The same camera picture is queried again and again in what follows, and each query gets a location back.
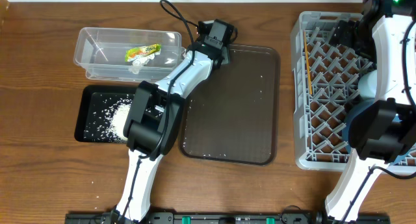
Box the white light-blue small bowl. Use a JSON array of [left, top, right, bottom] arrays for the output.
[[358, 70, 378, 100]]

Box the wooden chopstick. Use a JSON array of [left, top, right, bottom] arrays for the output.
[[303, 31, 313, 95]]

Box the dark blue plate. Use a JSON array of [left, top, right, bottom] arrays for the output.
[[342, 99, 413, 164]]

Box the white tissue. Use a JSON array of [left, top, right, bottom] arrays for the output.
[[129, 54, 155, 74]]

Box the yellow green snack wrapper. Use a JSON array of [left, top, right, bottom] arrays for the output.
[[125, 44, 161, 62]]

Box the pile of rice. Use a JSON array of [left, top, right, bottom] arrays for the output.
[[83, 93, 134, 143]]

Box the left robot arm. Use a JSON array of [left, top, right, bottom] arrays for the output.
[[111, 19, 238, 223]]

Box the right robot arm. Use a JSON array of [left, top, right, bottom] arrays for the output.
[[322, 0, 415, 223]]

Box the grey dishwasher rack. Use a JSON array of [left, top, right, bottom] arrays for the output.
[[290, 11, 416, 173]]

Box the black waste tray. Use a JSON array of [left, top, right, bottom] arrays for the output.
[[73, 84, 170, 144]]

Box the dark brown serving tray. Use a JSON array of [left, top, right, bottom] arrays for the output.
[[179, 45, 280, 166]]

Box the clear plastic bin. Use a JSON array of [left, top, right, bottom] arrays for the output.
[[73, 27, 186, 82]]

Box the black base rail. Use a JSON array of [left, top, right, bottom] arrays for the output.
[[64, 211, 391, 224]]

